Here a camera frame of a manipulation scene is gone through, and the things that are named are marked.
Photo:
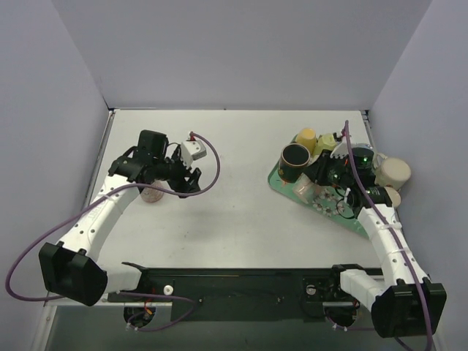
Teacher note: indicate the beige mug with red print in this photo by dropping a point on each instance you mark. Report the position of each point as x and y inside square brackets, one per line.
[306, 190]

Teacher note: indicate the black mug with red interior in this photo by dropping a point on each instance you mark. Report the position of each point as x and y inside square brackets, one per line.
[294, 158]

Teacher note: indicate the pink patterned mug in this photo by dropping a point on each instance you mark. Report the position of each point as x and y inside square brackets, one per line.
[152, 195]

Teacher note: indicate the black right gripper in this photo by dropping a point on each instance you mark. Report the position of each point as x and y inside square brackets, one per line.
[314, 172]

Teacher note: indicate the yellow mug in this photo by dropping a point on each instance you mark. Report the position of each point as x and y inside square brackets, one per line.
[307, 137]

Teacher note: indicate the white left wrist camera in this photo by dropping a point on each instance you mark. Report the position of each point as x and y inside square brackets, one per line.
[192, 150]

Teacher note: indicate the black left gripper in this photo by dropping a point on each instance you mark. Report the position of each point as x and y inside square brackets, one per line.
[183, 179]

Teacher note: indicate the cream cat cartoon mug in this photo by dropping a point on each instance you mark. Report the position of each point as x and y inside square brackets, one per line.
[390, 171]

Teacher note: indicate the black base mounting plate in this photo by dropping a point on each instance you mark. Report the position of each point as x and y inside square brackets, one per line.
[247, 294]

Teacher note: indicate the green floral tray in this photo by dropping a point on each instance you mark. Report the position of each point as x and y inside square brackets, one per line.
[336, 204]

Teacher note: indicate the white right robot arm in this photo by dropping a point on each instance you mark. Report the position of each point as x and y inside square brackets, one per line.
[408, 303]

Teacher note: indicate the lime green faceted mug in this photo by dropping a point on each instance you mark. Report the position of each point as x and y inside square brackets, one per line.
[326, 142]

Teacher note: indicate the cream mug with sea print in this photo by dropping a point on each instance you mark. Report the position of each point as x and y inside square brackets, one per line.
[394, 196]

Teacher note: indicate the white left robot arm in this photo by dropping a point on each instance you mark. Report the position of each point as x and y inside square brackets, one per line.
[69, 267]

